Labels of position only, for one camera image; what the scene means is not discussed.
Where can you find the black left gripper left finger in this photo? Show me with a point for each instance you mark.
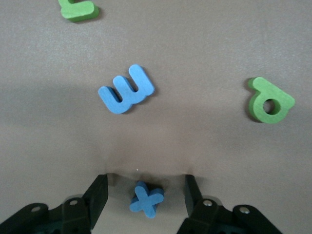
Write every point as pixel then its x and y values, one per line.
pixel 95 195

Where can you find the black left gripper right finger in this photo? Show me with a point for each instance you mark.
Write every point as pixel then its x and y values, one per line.
pixel 195 204

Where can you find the blue letter x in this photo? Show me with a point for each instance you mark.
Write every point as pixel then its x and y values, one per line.
pixel 146 200

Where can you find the blue letter m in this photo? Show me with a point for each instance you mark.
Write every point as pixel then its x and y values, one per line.
pixel 126 97

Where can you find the green letter p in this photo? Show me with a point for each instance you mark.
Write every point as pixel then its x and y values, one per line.
pixel 258 107

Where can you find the green letter n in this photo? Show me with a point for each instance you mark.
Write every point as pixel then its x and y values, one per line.
pixel 80 13

